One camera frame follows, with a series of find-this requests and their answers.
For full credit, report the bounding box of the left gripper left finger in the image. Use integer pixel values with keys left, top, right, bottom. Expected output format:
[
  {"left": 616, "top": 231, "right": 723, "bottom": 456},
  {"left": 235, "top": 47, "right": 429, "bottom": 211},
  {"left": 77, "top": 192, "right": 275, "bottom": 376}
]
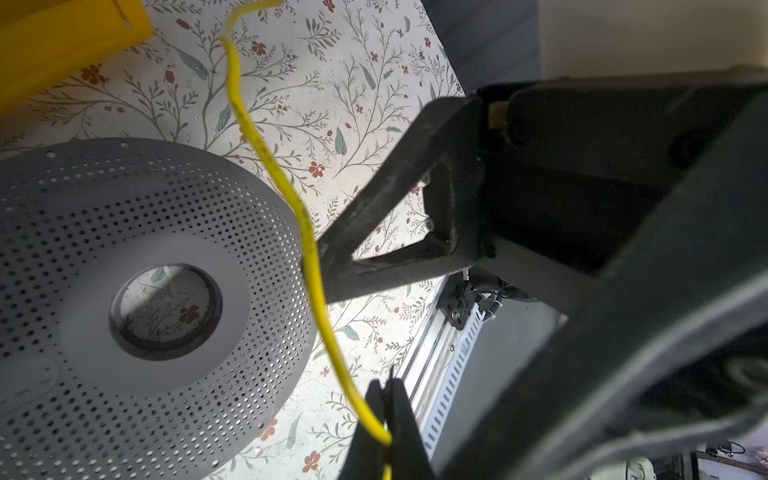
[{"left": 338, "top": 380, "right": 385, "bottom": 480}]

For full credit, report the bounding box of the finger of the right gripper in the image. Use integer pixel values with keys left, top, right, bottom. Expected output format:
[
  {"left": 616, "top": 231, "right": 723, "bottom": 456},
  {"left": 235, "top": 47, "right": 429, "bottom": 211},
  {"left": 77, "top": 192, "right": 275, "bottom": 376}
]
[{"left": 318, "top": 97, "right": 484, "bottom": 303}]

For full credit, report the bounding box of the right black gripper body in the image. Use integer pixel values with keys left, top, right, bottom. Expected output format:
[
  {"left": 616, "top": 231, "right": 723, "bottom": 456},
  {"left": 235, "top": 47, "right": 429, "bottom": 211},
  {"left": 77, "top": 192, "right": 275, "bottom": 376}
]
[{"left": 439, "top": 68, "right": 767, "bottom": 479}]

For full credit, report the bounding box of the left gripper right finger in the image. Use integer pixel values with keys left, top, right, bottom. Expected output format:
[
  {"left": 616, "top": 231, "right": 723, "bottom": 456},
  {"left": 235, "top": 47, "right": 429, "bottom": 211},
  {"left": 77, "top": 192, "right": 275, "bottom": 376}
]
[{"left": 384, "top": 378, "right": 436, "bottom": 480}]

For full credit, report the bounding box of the yellow cable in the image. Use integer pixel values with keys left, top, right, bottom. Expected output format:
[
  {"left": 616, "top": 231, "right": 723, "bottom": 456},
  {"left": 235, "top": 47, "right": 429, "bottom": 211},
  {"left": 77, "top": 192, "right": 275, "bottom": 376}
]
[{"left": 220, "top": 0, "right": 394, "bottom": 480}]

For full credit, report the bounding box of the grey perforated cable spool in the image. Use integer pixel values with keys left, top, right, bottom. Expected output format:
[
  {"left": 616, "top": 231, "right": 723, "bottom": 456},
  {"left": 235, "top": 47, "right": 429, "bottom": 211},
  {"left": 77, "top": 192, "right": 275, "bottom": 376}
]
[{"left": 1, "top": 138, "right": 316, "bottom": 479}]

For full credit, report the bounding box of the yellow plastic bin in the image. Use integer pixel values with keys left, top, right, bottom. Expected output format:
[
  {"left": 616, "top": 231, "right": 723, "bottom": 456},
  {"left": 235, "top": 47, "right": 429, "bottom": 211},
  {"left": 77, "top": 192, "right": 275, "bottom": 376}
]
[{"left": 1, "top": 0, "right": 153, "bottom": 114}]

